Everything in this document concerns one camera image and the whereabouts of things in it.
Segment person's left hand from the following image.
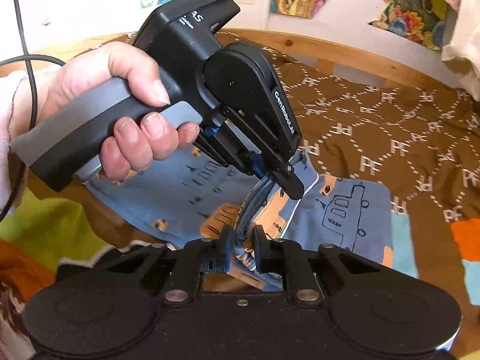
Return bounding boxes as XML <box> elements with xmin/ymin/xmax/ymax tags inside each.
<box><xmin>35</xmin><ymin>42</ymin><xmax>200</xmax><ymax>181</ymax></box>

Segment person's left forearm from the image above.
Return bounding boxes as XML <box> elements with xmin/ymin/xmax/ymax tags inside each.
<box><xmin>0</xmin><ymin>70</ymin><xmax>38</xmax><ymax>214</ymax></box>

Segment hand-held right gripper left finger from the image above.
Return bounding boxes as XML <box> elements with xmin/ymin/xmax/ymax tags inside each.
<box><xmin>108</xmin><ymin>225</ymin><xmax>232</xmax><ymax>305</ymax></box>

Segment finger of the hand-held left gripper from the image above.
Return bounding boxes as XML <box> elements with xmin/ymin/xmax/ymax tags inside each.
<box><xmin>220</xmin><ymin>106</ymin><xmax>305</xmax><ymax>200</ymax></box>
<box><xmin>194</xmin><ymin>134</ymin><xmax>264</xmax><ymax>178</ymax></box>

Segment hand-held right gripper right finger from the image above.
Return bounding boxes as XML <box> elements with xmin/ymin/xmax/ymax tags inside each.
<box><xmin>254</xmin><ymin>226</ymin><xmax>380</xmax><ymax>305</ymax></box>

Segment colourful patchwork bedsheet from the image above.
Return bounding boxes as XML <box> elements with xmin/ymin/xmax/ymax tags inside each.
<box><xmin>0</xmin><ymin>191</ymin><xmax>480</xmax><ymax>360</ymax></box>

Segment black cable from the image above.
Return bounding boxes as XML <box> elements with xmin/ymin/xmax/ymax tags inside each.
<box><xmin>0</xmin><ymin>0</ymin><xmax>67</xmax><ymax>220</ymax></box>

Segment blue pants with orange print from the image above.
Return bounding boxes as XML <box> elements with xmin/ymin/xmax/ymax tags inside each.
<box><xmin>80</xmin><ymin>149</ymin><xmax>395</xmax><ymax>293</ymax></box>

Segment colourful landscape poster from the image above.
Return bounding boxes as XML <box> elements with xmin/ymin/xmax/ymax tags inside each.
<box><xmin>367</xmin><ymin>0</ymin><xmax>451</xmax><ymax>50</ymax></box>

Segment brown printed blanket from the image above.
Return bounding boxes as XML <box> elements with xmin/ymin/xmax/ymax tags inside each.
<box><xmin>90</xmin><ymin>30</ymin><xmax>480</xmax><ymax>230</ymax></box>

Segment cream cloth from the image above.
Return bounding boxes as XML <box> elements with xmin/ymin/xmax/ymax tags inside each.
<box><xmin>440</xmin><ymin>0</ymin><xmax>480</xmax><ymax>103</ymax></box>

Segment wooden bed frame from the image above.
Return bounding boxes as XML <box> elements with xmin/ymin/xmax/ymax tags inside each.
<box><xmin>28</xmin><ymin>27</ymin><xmax>471</xmax><ymax>95</ymax></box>

